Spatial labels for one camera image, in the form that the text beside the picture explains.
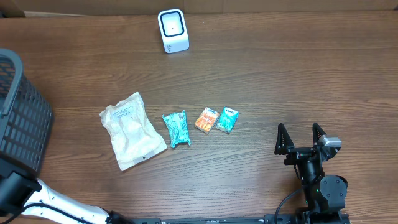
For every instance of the teal tissue pack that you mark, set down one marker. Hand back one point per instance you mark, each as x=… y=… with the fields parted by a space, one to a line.
x=227 y=120

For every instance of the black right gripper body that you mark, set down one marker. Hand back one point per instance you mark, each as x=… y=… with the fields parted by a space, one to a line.
x=296 y=155

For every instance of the teal crinkled snack packet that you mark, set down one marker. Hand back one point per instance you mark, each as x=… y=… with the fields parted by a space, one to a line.
x=176 y=124

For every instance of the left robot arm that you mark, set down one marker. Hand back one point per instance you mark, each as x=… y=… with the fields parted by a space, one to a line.
x=24 y=194

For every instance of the orange tissue pack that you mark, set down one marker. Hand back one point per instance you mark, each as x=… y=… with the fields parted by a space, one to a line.
x=207 y=120

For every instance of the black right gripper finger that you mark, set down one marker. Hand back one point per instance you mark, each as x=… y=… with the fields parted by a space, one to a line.
x=284 y=145
x=318 y=134

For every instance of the white barcode scanner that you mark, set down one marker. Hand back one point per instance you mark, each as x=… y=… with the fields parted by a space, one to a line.
x=173 y=31

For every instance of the grey plastic mesh basket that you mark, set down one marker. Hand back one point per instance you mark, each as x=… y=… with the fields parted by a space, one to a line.
x=26 y=116

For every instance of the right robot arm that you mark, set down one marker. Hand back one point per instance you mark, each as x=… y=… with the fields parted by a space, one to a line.
x=324 y=194

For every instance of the brown cardboard backdrop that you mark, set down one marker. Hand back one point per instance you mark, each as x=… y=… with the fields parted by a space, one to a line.
x=19 y=8

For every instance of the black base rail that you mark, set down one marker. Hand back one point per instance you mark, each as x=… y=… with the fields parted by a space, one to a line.
x=266 y=219

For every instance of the clear white plastic pouch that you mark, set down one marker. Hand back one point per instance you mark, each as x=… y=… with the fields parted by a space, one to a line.
x=133 y=137

